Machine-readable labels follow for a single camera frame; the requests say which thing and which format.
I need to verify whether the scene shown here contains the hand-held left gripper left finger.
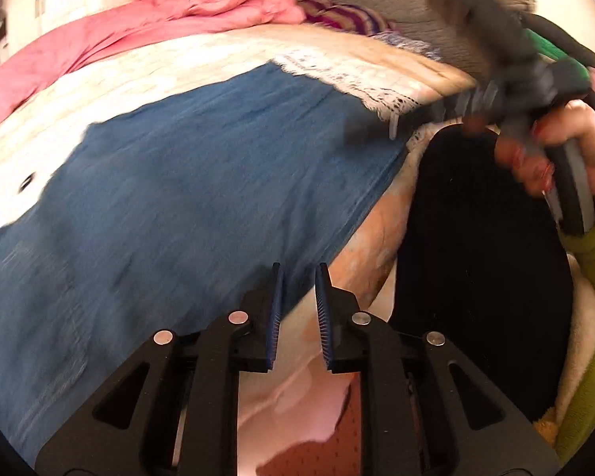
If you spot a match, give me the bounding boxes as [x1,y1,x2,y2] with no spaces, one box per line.
[35,262,284,476]

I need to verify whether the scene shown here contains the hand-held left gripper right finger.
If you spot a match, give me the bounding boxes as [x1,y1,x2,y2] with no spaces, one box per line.
[315,263,561,476]

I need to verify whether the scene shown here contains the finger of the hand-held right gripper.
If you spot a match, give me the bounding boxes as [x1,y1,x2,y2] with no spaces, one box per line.
[344,82,499,142]

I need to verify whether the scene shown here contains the blue denim pants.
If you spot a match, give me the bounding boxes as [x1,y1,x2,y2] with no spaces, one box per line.
[0,50,427,463]

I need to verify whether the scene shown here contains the person's black pants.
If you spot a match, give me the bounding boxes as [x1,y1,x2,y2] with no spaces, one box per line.
[391,124,576,423]

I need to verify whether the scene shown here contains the person's right hand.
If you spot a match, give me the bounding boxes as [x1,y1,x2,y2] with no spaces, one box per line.
[496,102,595,196]

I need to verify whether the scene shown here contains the beige bed sheet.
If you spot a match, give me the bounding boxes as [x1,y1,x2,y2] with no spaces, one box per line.
[362,35,479,95]

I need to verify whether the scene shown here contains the purple striped pillow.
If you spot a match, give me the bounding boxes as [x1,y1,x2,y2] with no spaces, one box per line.
[297,0,397,36]

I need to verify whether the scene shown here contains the peach printed fleece blanket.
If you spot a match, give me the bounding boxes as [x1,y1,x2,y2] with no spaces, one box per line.
[0,25,477,476]

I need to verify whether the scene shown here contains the person's green jacket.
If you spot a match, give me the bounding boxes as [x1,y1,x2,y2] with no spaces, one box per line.
[530,253,595,464]

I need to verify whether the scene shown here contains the pink duvet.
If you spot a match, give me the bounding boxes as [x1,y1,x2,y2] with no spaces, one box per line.
[0,0,305,137]

